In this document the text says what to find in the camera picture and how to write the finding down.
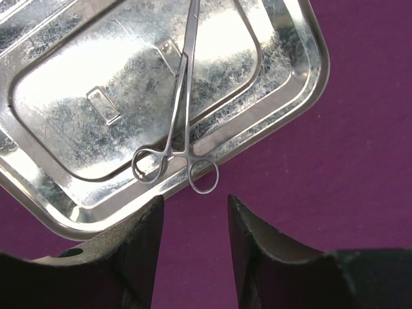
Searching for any steel instrument tray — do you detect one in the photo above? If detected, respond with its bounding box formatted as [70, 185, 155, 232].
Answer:
[1, 1, 330, 239]

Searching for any steel clamp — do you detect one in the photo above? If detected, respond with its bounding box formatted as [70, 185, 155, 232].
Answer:
[131, 0, 220, 194]

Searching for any purple cloth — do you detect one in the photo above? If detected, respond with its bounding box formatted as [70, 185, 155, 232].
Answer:
[1, 1, 411, 308]

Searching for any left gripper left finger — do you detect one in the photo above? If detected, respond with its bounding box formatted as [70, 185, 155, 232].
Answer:
[1, 196, 164, 308]

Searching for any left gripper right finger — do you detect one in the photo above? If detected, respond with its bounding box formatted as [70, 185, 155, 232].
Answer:
[228, 195, 411, 308]

